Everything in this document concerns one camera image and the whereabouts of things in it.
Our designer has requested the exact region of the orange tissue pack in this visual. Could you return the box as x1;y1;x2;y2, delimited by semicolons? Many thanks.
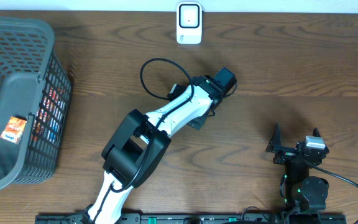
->
0;116;27;144

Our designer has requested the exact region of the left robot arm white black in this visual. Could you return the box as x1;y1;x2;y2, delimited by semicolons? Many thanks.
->
84;68;237;223

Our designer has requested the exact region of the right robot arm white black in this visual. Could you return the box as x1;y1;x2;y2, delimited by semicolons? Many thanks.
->
265;125;329;213

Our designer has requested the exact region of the white barcode scanner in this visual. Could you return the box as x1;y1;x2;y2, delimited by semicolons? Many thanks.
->
176;2;203;45

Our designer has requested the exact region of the grey plastic mesh basket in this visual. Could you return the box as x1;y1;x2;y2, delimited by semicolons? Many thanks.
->
0;17;71;190

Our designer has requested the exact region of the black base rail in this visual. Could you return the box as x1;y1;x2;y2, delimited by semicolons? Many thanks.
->
35;212;347;224

